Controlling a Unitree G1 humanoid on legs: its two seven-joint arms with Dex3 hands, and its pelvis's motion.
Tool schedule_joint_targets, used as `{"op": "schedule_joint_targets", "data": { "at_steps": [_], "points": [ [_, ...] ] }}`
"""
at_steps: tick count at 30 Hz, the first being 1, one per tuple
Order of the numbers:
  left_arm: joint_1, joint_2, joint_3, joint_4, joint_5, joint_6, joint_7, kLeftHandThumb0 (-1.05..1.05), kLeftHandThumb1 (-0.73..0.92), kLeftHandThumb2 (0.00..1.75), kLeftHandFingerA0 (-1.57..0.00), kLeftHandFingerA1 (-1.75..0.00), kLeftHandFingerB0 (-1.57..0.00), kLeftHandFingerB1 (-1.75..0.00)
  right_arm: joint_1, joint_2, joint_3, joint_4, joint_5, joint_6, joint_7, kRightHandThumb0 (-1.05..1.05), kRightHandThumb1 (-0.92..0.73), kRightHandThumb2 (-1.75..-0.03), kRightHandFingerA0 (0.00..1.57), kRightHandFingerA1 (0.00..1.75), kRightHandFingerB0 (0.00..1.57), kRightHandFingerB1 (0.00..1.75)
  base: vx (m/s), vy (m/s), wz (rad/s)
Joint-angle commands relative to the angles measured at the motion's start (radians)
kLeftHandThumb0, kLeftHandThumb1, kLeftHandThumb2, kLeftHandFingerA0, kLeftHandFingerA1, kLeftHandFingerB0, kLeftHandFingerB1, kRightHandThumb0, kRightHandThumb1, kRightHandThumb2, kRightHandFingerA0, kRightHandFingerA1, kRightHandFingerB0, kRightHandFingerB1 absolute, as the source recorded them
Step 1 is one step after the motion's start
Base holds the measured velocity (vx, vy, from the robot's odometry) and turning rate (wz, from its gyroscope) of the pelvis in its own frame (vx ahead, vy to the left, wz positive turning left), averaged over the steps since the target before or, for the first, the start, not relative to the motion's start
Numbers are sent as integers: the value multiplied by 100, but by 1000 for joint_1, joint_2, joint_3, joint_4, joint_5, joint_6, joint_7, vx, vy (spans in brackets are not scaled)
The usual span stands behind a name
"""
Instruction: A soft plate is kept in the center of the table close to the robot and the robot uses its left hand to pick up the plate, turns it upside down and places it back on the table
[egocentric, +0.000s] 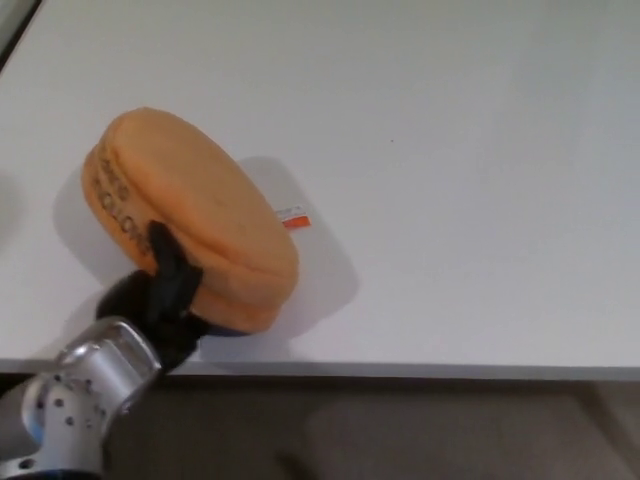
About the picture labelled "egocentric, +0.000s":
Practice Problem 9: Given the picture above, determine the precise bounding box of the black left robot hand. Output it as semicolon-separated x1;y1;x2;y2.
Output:
96;220;215;375

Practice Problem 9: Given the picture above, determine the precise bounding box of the orange soft plush plate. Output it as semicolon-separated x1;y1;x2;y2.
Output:
81;106;312;336

